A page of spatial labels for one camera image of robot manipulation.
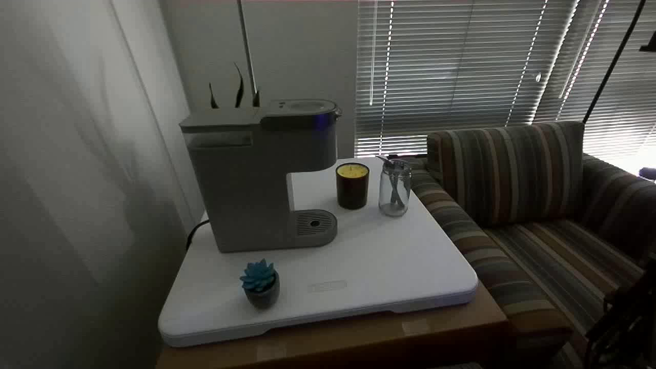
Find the grey coffeemaker chamber lid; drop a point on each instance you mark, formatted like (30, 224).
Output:
(299, 114)

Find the grey coffeemaker body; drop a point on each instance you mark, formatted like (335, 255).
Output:
(231, 185)

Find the dark glass yellow candle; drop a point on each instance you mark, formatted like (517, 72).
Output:
(351, 187)

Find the silver spoon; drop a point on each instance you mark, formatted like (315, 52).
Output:
(383, 160)

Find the clear glass jar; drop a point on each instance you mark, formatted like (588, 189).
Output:
(393, 198)

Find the silver fork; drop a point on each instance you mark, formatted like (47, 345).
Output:
(396, 180)

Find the white rectangular board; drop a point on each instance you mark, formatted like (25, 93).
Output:
(370, 273)

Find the small potted blue succulent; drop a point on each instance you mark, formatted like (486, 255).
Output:
(260, 284)

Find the dark houseplant leaves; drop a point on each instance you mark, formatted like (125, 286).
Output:
(238, 93)

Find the white table board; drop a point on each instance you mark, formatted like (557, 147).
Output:
(382, 339)

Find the striped sofa back cushion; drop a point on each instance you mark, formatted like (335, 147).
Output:
(504, 171)

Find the grey window blinds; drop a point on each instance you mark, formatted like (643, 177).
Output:
(463, 68)

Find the striped fabric sofa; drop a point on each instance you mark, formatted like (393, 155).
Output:
(546, 268)

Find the thin black pole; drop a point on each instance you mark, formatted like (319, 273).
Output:
(616, 58)

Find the small blue object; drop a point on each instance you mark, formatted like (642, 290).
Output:
(648, 172)

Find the small black mounted device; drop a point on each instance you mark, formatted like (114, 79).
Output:
(648, 42)

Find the black stand frame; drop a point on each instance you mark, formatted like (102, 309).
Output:
(626, 320)

